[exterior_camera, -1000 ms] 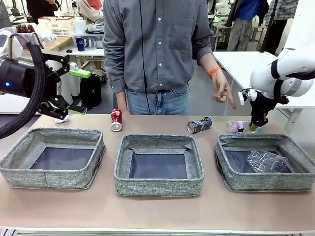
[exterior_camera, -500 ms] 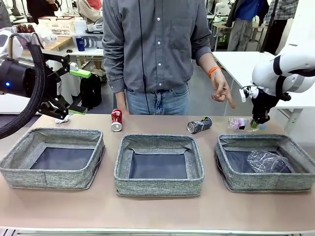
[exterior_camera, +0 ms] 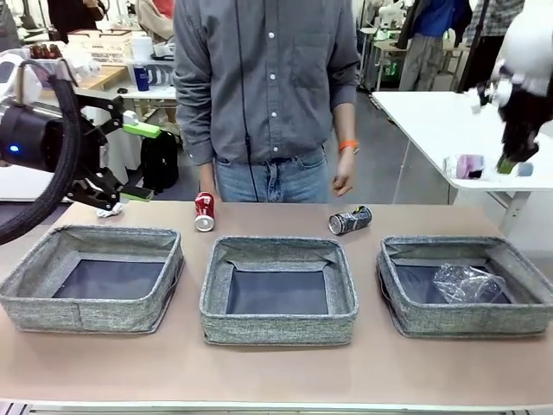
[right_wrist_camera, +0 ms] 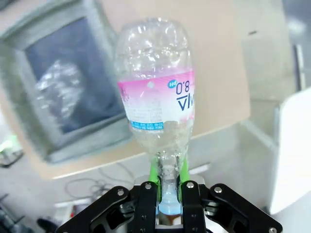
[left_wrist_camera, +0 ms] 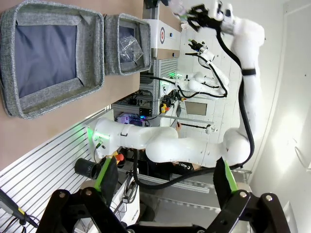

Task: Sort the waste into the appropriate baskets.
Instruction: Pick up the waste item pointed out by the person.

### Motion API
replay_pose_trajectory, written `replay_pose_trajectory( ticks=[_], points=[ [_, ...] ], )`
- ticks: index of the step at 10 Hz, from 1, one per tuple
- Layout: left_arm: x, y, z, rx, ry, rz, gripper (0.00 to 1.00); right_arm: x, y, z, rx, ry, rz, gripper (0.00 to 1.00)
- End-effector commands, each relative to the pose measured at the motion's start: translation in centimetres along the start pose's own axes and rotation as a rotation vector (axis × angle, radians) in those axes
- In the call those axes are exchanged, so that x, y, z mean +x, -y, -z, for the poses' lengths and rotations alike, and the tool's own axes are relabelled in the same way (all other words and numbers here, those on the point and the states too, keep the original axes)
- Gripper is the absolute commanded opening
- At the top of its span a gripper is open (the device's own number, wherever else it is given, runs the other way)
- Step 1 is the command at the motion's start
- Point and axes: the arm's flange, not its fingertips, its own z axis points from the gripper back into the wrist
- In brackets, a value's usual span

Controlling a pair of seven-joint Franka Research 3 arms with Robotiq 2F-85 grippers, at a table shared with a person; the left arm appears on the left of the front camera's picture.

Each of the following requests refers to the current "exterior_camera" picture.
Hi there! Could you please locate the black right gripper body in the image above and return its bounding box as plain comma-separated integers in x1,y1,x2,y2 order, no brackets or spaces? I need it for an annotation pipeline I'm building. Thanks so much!
496,84,548,161

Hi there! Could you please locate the grey fabric basket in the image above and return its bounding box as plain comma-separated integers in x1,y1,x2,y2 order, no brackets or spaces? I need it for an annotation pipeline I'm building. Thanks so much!
376,234,553,339
0,223,186,334
199,235,359,346

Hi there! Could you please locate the person in grey shirt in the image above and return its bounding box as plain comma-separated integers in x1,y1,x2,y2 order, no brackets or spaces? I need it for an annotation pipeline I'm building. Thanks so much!
172,0,362,203

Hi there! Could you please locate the clear plastic storage box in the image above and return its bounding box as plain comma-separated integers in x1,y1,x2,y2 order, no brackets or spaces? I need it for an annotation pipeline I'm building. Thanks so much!
0,46,101,87

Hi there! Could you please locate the person in grey top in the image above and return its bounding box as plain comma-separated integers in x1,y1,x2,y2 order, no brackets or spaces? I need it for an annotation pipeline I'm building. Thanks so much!
0,3,22,51

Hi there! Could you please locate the white desk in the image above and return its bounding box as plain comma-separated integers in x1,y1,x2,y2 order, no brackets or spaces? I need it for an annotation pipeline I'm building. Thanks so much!
102,84,178,126

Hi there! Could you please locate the person in blue jacket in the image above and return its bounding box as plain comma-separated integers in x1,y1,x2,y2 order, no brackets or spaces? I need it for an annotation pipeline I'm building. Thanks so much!
396,0,473,92

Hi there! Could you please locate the person in plaid shirt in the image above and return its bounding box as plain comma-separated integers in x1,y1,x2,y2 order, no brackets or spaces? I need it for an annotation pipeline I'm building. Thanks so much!
457,0,526,92

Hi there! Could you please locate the person in black shirt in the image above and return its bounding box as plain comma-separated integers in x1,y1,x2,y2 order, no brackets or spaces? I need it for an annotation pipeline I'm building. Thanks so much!
47,0,109,44

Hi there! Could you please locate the black backpack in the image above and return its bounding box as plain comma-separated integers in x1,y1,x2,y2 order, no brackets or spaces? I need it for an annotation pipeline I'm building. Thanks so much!
140,131,180,195

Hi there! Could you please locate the large white table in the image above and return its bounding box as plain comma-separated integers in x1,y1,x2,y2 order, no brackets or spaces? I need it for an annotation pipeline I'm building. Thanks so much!
370,90,553,237

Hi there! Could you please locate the crushed red soda can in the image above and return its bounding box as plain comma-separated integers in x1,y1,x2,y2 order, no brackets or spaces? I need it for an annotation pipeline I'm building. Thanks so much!
193,191,217,233

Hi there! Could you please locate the clear bottle pink label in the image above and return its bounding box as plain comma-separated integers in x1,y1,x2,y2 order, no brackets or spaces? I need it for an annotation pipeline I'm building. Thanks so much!
442,153,537,181

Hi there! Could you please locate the clear plastic container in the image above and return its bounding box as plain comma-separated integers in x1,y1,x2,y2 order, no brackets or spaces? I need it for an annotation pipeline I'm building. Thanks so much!
433,264,506,306

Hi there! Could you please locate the person's left forearm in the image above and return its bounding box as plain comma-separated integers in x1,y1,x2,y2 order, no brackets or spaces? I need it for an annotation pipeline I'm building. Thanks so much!
333,103,359,144

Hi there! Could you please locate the thin black hanging cable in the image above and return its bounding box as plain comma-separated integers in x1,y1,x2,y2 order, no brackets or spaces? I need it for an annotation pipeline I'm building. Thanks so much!
235,0,260,203

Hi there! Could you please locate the small white robot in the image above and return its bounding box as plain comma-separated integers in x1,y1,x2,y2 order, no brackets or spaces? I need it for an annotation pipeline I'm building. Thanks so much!
375,0,407,31

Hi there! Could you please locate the blue drink bottle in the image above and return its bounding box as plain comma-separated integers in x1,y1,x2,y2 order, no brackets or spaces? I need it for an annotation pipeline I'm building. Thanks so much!
133,63,150,93

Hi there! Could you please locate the person in beige top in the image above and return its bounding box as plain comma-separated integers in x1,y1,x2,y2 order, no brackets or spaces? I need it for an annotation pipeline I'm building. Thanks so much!
137,0,176,42

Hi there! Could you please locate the clear plastic bin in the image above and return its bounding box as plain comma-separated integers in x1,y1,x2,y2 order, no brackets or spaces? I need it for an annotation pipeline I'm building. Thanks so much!
127,59,176,86

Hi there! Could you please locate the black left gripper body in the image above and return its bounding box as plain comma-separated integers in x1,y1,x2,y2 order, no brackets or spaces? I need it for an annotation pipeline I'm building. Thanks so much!
0,103,109,176

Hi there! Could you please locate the crushed black drink can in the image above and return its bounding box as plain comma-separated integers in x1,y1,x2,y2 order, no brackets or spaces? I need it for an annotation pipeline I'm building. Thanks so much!
327,205,373,236

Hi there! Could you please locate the person's left hand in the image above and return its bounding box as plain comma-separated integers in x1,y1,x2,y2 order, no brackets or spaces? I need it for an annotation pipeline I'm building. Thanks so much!
330,149,357,199

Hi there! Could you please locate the white paper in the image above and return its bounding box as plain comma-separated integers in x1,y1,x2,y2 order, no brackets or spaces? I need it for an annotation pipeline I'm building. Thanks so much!
95,201,126,219

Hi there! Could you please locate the white cylindrical container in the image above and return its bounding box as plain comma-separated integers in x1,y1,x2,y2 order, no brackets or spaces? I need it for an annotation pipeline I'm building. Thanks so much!
130,36,153,61

